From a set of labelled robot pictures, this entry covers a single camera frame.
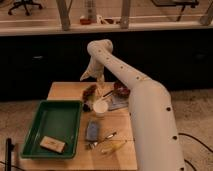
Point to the green plastic tray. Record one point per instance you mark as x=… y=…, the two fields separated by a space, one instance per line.
x=58 y=119

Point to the black stand bottom left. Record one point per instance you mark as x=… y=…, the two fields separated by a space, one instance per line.
x=8 y=154

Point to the blue grey cloth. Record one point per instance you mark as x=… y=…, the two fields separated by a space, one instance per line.
x=92 y=131

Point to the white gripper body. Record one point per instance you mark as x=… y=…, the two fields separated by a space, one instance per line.
x=95 y=70

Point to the metal fork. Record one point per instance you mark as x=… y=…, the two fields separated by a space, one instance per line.
x=94 y=144

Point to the red item on shelf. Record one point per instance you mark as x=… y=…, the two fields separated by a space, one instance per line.
x=85 y=21

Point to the tan sponge block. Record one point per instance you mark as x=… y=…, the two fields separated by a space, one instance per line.
x=52 y=144

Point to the dark red bowl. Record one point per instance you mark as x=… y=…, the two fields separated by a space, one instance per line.
x=121 y=90

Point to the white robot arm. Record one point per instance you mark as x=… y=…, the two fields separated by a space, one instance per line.
x=153 y=123

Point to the black office chair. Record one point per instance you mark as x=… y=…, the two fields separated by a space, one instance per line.
x=24 y=3

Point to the small dark round object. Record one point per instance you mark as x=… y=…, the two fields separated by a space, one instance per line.
x=87 y=107

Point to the dark red grape bunch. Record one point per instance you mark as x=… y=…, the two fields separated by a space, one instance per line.
x=89 y=92

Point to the yellow banana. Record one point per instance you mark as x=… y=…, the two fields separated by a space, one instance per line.
x=112 y=148

